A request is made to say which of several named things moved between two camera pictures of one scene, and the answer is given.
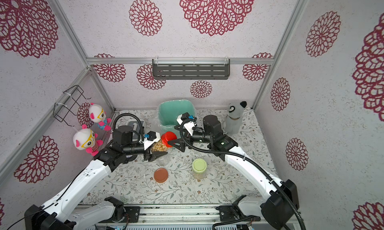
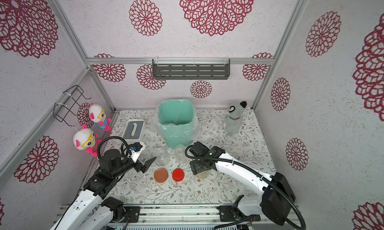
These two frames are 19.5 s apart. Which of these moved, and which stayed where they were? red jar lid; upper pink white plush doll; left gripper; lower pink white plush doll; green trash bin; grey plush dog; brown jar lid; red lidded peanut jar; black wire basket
Moved: left gripper; red jar lid; red lidded peanut jar
Stayed: lower pink white plush doll; grey plush dog; brown jar lid; green trash bin; black wire basket; upper pink white plush doll
